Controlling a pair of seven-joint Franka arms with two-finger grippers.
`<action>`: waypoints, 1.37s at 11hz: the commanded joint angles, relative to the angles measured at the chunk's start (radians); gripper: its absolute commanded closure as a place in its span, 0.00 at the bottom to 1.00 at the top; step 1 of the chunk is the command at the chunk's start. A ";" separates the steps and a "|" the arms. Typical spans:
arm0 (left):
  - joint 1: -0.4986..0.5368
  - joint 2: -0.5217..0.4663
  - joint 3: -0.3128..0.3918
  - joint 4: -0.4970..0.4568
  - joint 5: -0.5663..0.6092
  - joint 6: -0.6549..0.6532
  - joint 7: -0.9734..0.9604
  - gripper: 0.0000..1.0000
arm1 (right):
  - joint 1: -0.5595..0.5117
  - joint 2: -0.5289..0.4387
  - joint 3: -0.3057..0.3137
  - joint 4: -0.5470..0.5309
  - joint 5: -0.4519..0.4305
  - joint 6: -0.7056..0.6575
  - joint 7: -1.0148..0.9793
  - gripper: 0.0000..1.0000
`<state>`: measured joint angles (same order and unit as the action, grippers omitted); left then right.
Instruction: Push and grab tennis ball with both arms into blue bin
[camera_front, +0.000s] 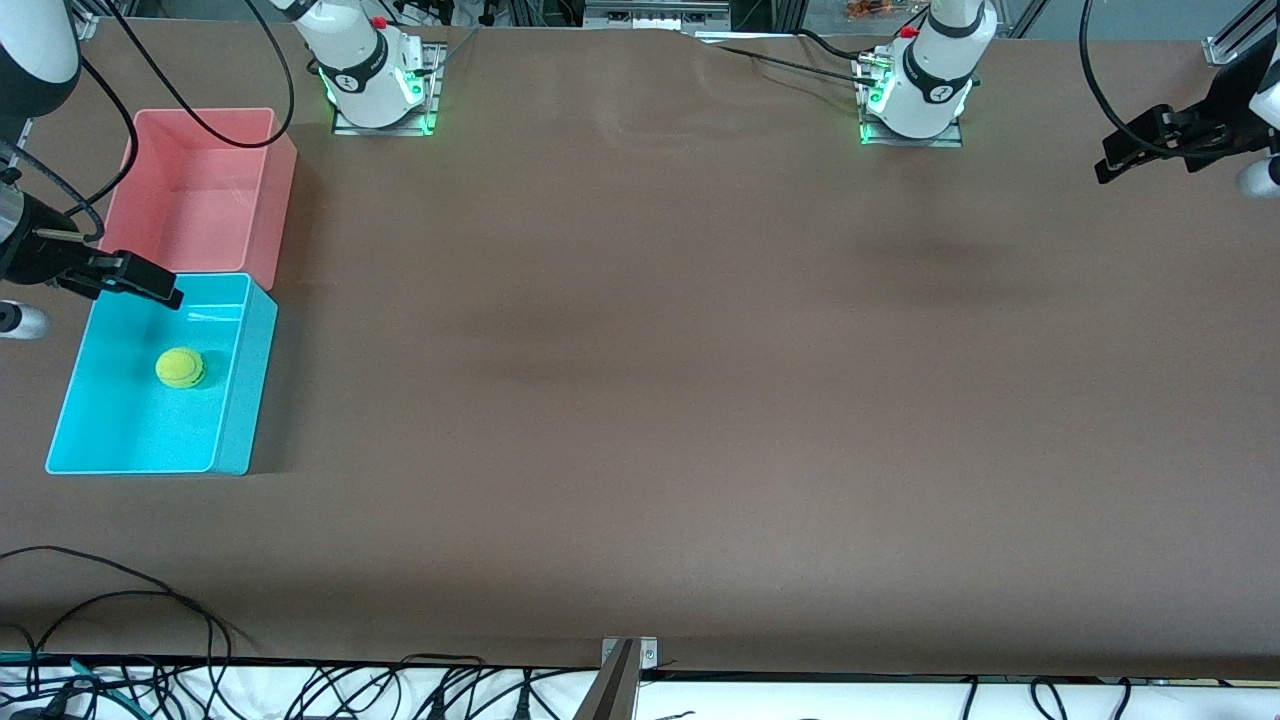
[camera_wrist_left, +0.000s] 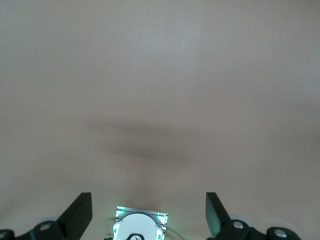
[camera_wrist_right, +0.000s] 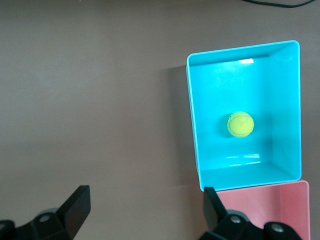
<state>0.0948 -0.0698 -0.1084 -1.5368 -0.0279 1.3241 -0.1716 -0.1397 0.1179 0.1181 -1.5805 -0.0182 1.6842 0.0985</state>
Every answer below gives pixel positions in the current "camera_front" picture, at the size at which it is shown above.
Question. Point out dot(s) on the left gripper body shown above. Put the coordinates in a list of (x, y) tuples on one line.
[(1211, 128)]

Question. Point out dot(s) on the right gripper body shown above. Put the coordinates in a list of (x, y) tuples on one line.
[(38, 256)]

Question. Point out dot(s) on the yellow tennis ball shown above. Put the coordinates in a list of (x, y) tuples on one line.
[(180, 368)]

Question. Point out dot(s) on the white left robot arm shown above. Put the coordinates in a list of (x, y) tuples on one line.
[(930, 85)]

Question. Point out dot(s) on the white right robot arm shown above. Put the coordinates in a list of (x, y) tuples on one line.
[(370, 80)]

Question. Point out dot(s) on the pink plastic bin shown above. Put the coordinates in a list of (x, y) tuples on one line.
[(200, 200)]

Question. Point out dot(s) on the blue plastic bin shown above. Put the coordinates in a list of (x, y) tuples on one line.
[(150, 400)]

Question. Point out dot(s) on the grey device box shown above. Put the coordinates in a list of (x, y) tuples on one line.
[(655, 12)]

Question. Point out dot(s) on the brown table cover sheet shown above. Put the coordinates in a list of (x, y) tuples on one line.
[(640, 400)]

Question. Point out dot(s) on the silver mounting plate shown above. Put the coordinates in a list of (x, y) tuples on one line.
[(648, 652)]

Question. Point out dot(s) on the aluminium frame profile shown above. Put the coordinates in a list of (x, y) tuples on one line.
[(1235, 35), (85, 25)]

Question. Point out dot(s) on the grey metal post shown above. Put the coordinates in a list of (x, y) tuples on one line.
[(610, 695)]

